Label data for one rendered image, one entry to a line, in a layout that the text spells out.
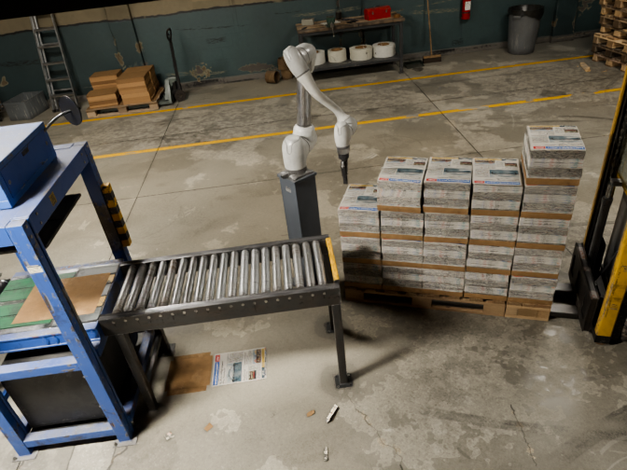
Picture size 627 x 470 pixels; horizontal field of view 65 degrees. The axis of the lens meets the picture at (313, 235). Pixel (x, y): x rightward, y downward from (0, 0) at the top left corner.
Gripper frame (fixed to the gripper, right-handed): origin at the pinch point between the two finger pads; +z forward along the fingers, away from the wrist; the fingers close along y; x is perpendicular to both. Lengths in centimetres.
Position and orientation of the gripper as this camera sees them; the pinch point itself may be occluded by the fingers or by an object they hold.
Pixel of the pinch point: (345, 179)
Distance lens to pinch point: 345.9
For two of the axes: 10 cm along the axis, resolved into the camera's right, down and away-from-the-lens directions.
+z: 1.0, 8.3, 5.5
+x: -9.6, -0.7, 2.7
